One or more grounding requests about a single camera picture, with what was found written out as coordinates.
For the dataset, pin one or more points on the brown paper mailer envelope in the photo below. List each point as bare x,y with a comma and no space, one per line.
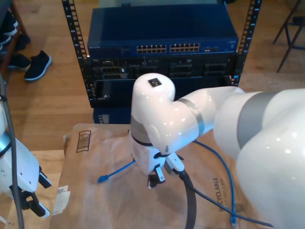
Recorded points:
107,202

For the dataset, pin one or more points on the dark blue flat device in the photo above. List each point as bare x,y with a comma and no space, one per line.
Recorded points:
114,117

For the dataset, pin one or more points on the black rack server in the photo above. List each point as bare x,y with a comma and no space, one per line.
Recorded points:
209,69

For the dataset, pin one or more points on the black perforated rack upright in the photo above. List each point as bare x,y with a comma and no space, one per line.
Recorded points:
249,21
74,31

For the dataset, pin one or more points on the blue network switch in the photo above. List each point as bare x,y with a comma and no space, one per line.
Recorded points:
162,26

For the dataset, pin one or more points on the metal frame chair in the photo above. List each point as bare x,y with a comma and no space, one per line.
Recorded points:
299,20

